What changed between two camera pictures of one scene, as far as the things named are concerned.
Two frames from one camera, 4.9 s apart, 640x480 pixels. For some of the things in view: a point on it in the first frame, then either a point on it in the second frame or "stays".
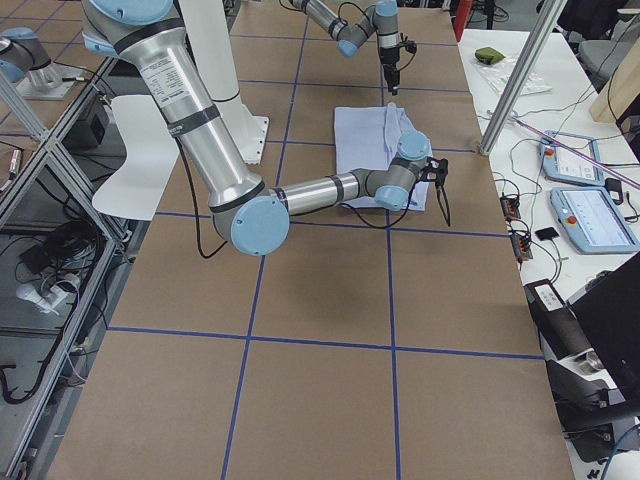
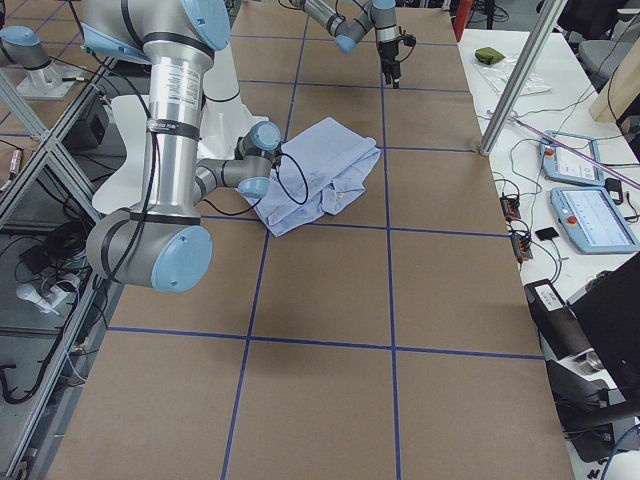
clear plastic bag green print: x=497 y=77 stays
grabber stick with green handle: x=576 y=152 stays
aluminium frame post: x=545 y=20 stays
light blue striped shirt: x=368 y=138 to x=320 y=171
